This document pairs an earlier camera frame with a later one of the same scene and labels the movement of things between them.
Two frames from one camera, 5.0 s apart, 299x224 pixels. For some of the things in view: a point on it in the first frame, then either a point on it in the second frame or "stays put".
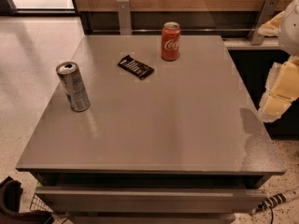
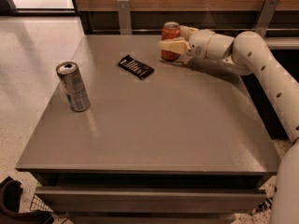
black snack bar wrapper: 135,67 stays put
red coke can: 170,41 stays put
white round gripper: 290,32 to 201,44
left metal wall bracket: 124,18 stays put
